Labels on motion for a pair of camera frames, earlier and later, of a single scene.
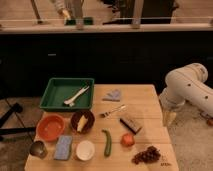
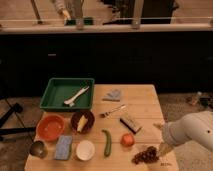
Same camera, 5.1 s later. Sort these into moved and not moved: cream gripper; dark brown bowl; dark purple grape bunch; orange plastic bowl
Moved: cream gripper
Not moved: dark purple grape bunch; dark brown bowl; orange plastic bowl
